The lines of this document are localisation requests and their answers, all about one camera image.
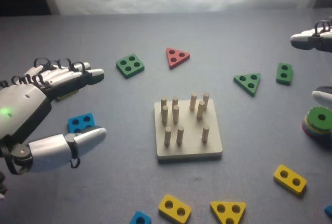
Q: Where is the red triangle three-hole block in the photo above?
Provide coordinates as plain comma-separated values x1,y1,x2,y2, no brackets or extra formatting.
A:
165,47,191,69

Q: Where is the green round one-hole block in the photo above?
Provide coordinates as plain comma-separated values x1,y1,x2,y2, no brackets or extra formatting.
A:
307,106,332,132

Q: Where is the wooden peg board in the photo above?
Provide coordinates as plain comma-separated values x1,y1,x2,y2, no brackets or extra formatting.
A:
154,92,224,161

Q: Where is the grey tablecloth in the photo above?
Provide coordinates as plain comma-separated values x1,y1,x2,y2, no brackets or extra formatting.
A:
0,12,332,224

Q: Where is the blue square four-hole block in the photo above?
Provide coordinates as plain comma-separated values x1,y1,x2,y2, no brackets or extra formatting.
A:
67,113,96,134

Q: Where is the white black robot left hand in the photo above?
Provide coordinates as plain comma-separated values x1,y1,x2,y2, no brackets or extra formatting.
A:
0,58,107,175

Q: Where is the yellow rectangle two-hole block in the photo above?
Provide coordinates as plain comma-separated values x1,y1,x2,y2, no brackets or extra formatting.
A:
273,164,308,195
158,194,192,224

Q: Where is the yellow square four-hole block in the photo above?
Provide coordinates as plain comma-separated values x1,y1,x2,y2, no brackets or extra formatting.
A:
54,89,79,102

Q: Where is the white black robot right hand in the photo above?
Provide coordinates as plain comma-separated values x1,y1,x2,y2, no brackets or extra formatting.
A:
290,16,332,104

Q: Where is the green triangle three-hole block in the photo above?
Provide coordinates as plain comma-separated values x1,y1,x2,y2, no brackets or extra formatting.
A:
232,73,261,97

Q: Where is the blue rectangle two-hole block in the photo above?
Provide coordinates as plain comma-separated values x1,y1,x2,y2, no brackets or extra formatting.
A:
129,210,152,224

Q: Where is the green rectangle two-hole block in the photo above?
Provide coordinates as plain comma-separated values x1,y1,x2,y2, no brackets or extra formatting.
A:
275,62,294,86

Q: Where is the green square four-hole block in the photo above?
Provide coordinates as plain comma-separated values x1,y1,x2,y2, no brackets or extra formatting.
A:
116,53,145,79

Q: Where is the yellow triangle three-hole block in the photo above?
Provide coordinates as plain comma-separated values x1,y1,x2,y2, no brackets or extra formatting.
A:
210,201,246,224

